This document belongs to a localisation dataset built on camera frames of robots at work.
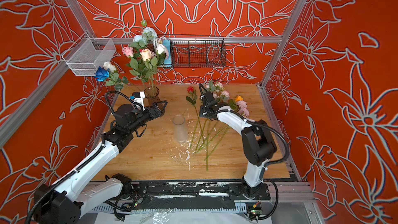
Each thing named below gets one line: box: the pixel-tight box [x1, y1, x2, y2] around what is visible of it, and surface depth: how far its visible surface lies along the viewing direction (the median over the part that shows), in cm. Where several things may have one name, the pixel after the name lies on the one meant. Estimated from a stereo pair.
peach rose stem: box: [140, 48, 158, 94], surface depth 75 cm
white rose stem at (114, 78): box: [103, 61, 138, 91], surface depth 72 cm
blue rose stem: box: [94, 66, 138, 93], surface depth 67 cm
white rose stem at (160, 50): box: [153, 43, 167, 91], surface depth 78 cm
